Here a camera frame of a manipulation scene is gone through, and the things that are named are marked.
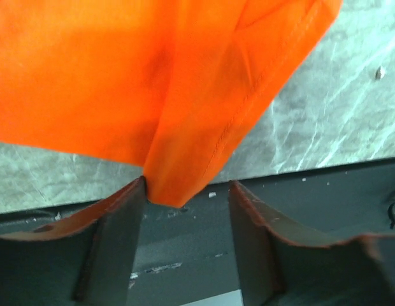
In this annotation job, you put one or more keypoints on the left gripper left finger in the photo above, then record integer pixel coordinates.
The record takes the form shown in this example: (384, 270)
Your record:
(72, 256)

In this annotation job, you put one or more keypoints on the orange t shirt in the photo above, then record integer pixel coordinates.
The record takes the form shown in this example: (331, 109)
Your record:
(170, 86)

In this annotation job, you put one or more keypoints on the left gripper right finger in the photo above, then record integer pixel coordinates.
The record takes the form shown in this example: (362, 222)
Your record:
(283, 262)

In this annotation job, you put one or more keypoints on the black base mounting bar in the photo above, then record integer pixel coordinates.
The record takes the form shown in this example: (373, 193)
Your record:
(186, 255)

